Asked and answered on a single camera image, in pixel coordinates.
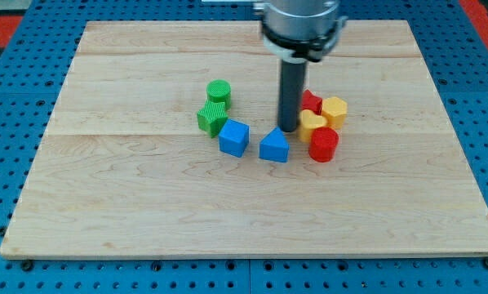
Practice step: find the yellow hexagon block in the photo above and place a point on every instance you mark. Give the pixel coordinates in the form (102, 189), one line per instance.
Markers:
(335, 110)

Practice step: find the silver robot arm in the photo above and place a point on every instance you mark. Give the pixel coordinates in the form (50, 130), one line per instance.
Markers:
(299, 31)

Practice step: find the blue cube block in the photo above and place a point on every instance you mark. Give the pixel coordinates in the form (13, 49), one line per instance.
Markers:
(234, 138)

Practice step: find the red star block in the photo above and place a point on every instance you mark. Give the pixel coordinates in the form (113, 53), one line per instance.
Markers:
(311, 102)

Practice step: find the yellow heart block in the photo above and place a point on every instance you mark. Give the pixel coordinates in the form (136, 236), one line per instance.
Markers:
(308, 123)

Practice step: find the green star block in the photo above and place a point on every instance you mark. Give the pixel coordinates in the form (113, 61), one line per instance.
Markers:
(212, 117)

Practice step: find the green cylinder block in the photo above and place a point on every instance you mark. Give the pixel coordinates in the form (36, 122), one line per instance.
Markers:
(218, 91)

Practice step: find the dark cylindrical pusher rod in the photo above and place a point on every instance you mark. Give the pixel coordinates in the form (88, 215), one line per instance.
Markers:
(291, 86)

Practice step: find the blue triangle block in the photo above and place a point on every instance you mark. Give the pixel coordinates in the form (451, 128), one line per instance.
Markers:
(274, 146)

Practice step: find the red cylinder block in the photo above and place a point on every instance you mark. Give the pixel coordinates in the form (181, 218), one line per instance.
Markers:
(323, 144)

